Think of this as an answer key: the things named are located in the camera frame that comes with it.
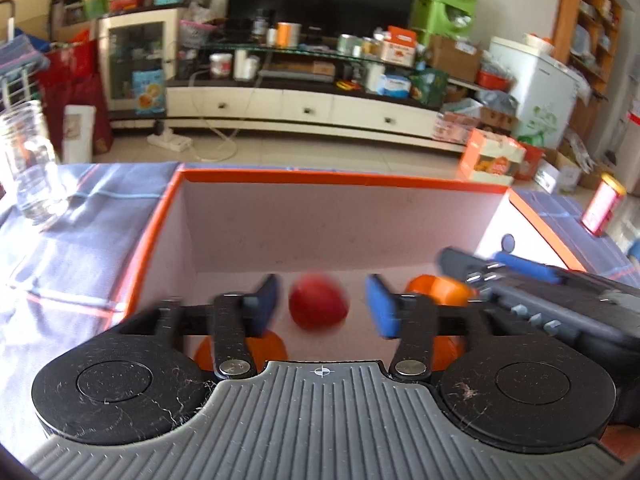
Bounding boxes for red tomato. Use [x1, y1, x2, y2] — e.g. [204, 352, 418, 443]
[288, 274, 349, 332]

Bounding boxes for orange fruit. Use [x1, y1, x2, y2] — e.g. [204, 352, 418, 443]
[405, 274, 476, 307]
[432, 336, 466, 372]
[193, 330, 288, 373]

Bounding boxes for orange cardboard box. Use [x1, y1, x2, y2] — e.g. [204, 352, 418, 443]
[119, 166, 582, 361]

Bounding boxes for red yellow-lid canister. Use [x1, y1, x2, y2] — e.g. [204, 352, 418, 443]
[580, 174, 627, 237]

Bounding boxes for orange white fruit carton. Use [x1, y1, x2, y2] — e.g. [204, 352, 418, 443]
[457, 129, 526, 186]

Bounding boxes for blue plaid tablecloth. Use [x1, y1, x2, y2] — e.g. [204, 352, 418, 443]
[1, 162, 639, 460]

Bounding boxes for white power strip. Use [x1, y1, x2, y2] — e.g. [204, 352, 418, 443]
[146, 131, 193, 153]

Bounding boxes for white TV stand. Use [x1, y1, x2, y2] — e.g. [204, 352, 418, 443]
[165, 42, 464, 153]

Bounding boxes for white chest freezer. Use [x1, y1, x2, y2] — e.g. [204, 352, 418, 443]
[488, 37, 579, 150]

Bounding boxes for clear glass jar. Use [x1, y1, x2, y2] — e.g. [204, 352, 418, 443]
[1, 100, 68, 229]

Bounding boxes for white paper bag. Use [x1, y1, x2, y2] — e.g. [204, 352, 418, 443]
[62, 105, 96, 165]

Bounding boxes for brown cardboard box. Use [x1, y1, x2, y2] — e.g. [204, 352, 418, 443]
[427, 35, 483, 82]

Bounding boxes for orange white milk carton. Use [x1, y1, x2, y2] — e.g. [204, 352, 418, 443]
[380, 26, 418, 67]

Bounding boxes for glass door cabinet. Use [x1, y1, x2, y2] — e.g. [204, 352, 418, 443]
[98, 6, 186, 116]

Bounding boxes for orange cylindrical tin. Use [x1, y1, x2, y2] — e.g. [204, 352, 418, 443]
[276, 22, 300, 49]

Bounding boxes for red shopping bag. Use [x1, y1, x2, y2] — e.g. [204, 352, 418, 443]
[37, 40, 113, 155]

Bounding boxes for wooden bookshelf right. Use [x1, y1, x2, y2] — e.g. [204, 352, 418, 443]
[552, 0, 623, 141]

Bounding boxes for green stacking bins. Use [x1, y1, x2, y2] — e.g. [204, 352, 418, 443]
[410, 0, 478, 47]

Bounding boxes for shopping trolley cart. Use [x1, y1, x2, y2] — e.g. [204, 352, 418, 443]
[1, 0, 50, 113]

